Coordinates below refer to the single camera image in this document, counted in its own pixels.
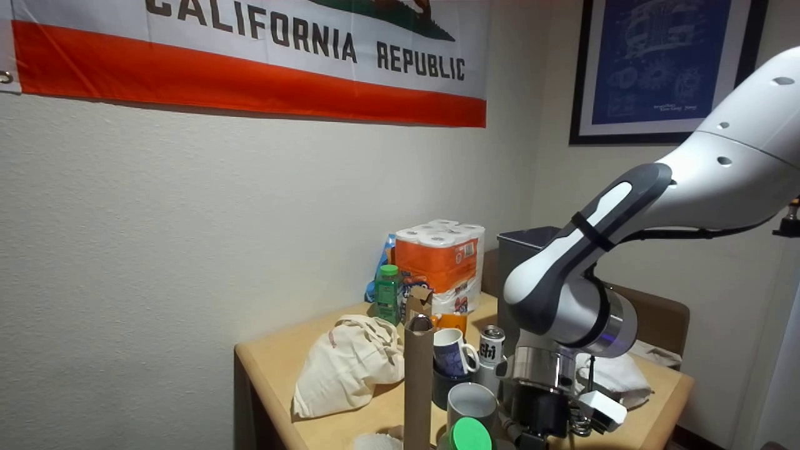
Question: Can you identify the blue and white mug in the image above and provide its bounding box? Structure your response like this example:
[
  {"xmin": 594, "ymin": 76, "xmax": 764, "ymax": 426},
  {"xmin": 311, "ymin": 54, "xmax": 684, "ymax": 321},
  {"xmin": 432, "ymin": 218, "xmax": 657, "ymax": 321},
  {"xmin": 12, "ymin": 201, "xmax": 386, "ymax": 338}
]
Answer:
[{"xmin": 431, "ymin": 324, "xmax": 482, "ymax": 381}]

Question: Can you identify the tall cardboard tube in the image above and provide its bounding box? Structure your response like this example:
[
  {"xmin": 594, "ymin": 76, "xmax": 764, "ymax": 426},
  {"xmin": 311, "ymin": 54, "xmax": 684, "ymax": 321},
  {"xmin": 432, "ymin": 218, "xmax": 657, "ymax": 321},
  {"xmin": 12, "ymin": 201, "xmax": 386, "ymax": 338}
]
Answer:
[{"xmin": 402, "ymin": 283, "xmax": 439, "ymax": 450}]

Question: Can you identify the California Republic flag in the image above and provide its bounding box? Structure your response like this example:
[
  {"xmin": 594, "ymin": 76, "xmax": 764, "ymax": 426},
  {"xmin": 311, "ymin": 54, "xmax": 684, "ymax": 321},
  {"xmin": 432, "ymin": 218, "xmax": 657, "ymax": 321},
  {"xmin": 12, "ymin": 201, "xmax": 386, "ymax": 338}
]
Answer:
[{"xmin": 0, "ymin": 0, "xmax": 490, "ymax": 129}]

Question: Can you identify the light grey mug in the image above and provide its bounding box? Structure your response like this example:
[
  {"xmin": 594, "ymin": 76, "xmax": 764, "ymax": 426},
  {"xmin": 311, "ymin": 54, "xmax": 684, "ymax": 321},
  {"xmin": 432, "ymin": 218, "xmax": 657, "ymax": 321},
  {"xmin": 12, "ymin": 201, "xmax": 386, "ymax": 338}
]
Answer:
[{"xmin": 442, "ymin": 380, "xmax": 502, "ymax": 439}]

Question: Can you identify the green lid glass jar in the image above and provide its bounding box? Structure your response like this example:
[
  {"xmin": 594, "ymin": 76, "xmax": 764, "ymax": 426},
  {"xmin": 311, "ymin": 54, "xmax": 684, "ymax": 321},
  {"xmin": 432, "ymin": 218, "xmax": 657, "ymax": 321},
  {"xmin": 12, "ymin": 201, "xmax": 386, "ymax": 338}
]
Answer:
[{"xmin": 449, "ymin": 414, "xmax": 497, "ymax": 450}]

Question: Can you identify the plain wooden chair back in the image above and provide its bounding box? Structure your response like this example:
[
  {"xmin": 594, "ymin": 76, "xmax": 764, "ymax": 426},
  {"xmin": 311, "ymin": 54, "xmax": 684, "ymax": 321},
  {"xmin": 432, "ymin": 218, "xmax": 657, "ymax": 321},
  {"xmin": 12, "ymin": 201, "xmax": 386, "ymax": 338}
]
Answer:
[{"xmin": 610, "ymin": 283, "xmax": 694, "ymax": 358}]

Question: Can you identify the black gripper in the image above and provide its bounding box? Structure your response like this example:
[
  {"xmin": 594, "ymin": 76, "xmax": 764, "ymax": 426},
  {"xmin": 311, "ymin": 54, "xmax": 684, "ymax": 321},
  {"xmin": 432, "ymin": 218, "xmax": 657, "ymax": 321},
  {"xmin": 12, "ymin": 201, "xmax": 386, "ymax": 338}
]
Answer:
[{"xmin": 497, "ymin": 376, "xmax": 575, "ymax": 441}]

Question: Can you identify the framed blueprint poster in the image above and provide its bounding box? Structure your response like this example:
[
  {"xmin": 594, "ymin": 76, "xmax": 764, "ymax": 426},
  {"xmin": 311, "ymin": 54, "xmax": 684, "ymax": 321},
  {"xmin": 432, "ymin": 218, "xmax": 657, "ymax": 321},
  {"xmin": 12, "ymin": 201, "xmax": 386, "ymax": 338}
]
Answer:
[{"xmin": 567, "ymin": 0, "xmax": 775, "ymax": 148}]

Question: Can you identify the paper towel roll pack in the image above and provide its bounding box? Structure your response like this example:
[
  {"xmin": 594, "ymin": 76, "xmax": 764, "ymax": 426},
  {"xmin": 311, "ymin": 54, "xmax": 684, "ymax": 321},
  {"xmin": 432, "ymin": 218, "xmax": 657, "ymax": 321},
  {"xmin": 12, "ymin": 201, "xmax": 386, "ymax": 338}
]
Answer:
[{"xmin": 394, "ymin": 218, "xmax": 489, "ymax": 320}]

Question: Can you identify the white crumpled cloth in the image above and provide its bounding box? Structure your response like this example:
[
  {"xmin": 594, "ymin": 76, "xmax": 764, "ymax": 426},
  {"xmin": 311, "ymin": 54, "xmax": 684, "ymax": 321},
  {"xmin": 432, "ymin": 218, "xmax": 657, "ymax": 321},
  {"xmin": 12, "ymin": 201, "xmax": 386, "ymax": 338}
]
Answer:
[{"xmin": 582, "ymin": 348, "xmax": 657, "ymax": 410}]

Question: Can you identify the beige cloth bag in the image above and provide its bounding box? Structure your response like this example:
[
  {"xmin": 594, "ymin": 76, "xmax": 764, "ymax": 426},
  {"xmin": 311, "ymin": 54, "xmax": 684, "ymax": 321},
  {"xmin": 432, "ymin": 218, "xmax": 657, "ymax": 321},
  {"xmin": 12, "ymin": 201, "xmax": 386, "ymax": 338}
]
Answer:
[{"xmin": 291, "ymin": 311, "xmax": 410, "ymax": 423}]

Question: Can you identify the green plastic bottle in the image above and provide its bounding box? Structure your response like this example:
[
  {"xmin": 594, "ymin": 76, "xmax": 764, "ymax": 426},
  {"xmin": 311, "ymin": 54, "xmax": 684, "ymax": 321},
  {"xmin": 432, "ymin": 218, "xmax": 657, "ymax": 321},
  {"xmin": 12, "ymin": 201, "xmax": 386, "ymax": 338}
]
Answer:
[{"xmin": 371, "ymin": 263, "xmax": 406, "ymax": 328}]

